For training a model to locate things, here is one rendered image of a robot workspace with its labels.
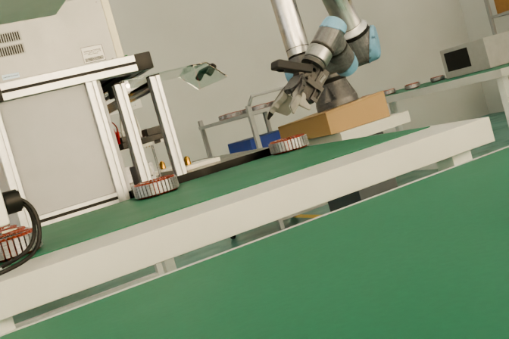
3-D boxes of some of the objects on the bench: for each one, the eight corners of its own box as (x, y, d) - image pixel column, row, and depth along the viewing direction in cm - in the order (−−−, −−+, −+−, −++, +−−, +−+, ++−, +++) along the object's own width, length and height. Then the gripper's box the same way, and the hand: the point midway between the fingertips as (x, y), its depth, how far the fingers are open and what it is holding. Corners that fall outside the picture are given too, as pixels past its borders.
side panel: (127, 199, 181) (93, 82, 179) (130, 199, 178) (96, 80, 177) (21, 232, 169) (-17, 107, 167) (23, 233, 166) (-15, 105, 165)
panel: (79, 194, 239) (55, 112, 237) (132, 190, 180) (100, 79, 178) (76, 195, 238) (52, 113, 237) (127, 191, 179) (95, 81, 178)
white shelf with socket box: (115, 218, 138) (51, -2, 136) (176, 221, 105) (92, -70, 103) (-71, 278, 122) (-146, 30, 120) (-68, 303, 89) (-172, -38, 87)
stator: (170, 188, 175) (166, 174, 175) (187, 186, 165) (182, 172, 165) (129, 201, 170) (125, 187, 169) (145, 200, 160) (140, 185, 160)
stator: (299, 146, 201) (296, 134, 200) (316, 144, 190) (312, 131, 190) (265, 157, 197) (261, 144, 196) (280, 154, 186) (276, 141, 186)
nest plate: (202, 163, 219) (201, 160, 219) (220, 160, 206) (219, 156, 206) (159, 176, 213) (157, 172, 213) (175, 174, 199) (173, 169, 199)
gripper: (345, 66, 192) (314, 125, 186) (309, 79, 209) (280, 132, 204) (323, 48, 189) (291, 107, 183) (288, 62, 207) (258, 116, 201)
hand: (277, 115), depth 192 cm, fingers open, 14 cm apart
